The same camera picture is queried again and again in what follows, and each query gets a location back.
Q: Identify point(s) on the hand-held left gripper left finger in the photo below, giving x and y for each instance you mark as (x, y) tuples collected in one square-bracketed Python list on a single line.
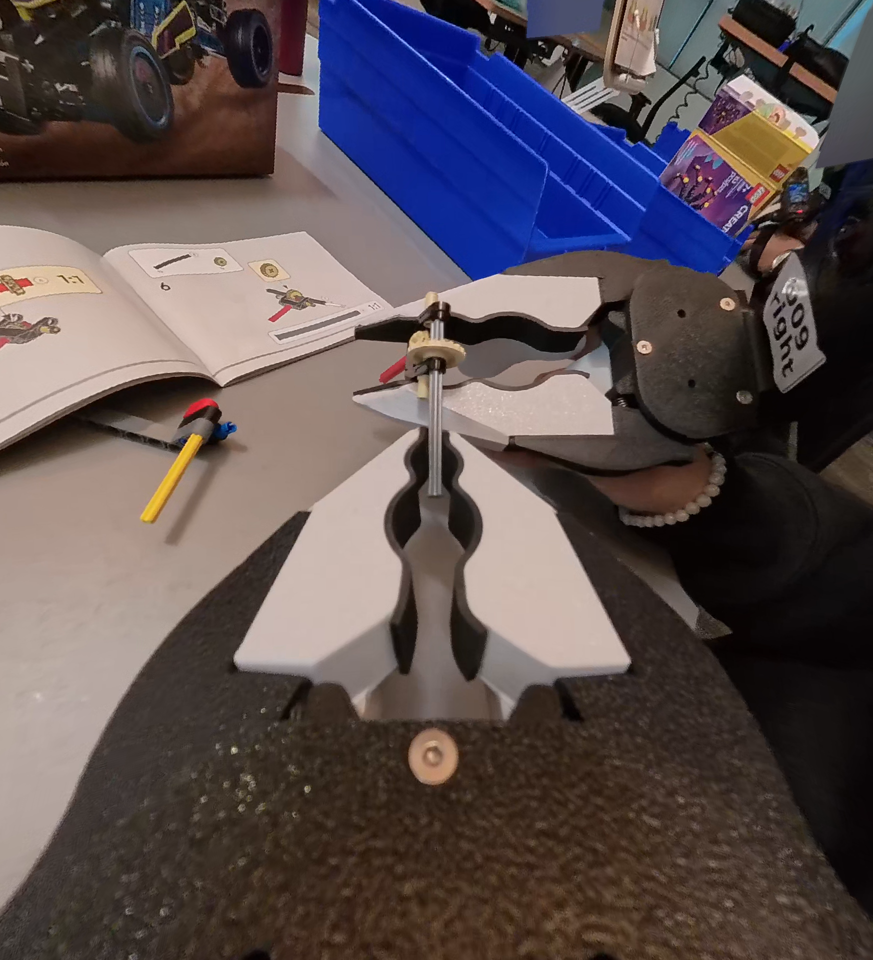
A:
[(324, 592)]

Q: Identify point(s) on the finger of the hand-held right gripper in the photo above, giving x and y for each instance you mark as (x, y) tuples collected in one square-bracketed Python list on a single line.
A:
[(526, 300), (541, 412)]

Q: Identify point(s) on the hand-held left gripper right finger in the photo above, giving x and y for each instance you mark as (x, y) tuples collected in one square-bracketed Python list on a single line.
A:
[(541, 600)]

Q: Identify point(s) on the grey axle gear assembly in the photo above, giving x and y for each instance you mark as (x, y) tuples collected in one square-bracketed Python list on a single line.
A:
[(429, 352)]

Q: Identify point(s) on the person's right forearm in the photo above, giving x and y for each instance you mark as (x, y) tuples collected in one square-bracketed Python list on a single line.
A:
[(781, 540)]

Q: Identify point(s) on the purple lego box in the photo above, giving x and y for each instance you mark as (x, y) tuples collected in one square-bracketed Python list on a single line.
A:
[(714, 187)]

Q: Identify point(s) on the yellow axle lego subassembly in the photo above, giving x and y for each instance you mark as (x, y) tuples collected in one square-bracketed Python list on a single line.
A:
[(181, 465)]

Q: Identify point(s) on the yellow lego box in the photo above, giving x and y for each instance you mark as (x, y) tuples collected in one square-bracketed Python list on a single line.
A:
[(766, 142)]

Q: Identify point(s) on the lego instruction booklet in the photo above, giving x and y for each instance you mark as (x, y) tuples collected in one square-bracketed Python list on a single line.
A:
[(181, 322)]

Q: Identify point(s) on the lego set box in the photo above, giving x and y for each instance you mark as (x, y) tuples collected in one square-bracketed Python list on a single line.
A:
[(69, 75)]

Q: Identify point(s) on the person's right hand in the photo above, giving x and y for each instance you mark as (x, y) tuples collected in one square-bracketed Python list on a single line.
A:
[(631, 487)]

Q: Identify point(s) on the blue plastic bin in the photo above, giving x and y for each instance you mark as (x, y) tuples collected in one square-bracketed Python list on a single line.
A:
[(676, 240), (444, 150)]

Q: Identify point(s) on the black office chair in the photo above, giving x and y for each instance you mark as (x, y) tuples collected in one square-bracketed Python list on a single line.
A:
[(635, 120)]

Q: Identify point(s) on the upright cardboard board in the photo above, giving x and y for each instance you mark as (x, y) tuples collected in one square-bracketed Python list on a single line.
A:
[(631, 45)]

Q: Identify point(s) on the wooden desk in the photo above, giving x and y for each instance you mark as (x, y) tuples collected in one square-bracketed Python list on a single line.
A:
[(774, 56)]

